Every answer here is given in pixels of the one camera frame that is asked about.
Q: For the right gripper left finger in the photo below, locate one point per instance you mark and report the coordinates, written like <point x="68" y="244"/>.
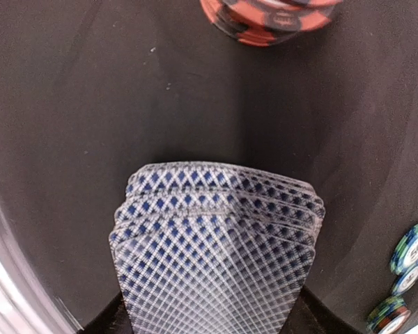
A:
<point x="113" y="319"/>

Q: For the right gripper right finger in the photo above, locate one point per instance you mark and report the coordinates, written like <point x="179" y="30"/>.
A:
<point x="310" y="316"/>

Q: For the blue fifty poker chip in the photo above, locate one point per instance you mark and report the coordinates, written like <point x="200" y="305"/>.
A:
<point x="405" y="281"/>

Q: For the blue playing card deck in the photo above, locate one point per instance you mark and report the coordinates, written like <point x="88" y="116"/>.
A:
<point x="204" y="247"/>

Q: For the blue green poker chip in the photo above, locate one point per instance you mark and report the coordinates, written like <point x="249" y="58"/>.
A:
<point x="406" y="252"/>

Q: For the red black chip stack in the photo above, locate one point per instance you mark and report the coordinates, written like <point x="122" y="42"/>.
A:
<point x="261" y="23"/>

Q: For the black poker felt mat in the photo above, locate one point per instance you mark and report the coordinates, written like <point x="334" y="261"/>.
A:
<point x="90" y="91"/>

